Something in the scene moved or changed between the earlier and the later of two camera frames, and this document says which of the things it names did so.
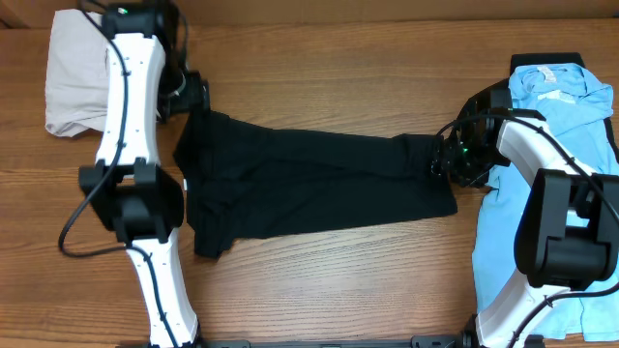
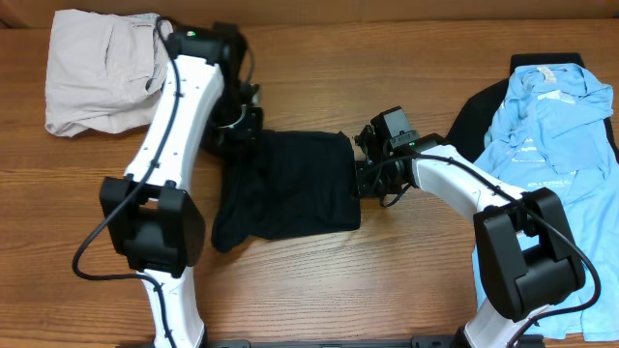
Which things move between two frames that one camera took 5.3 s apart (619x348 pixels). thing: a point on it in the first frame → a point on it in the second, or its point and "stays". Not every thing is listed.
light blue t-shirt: (577, 104) stays
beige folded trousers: (76, 84) stays
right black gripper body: (445, 158) → (364, 170)
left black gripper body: (194, 97) → (237, 128)
